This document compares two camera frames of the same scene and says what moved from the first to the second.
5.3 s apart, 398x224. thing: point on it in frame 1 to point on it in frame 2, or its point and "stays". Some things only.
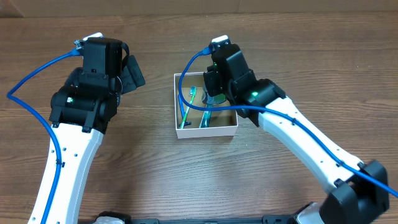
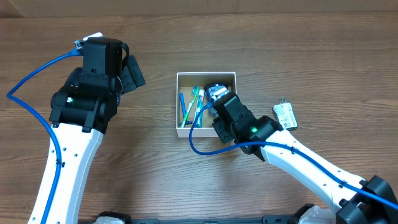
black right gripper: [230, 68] to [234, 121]
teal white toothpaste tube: [206, 117] to [199, 105]
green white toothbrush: [193, 90] stays
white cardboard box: [195, 123] stays
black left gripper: [134, 75] stays
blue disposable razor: [185, 123] stays
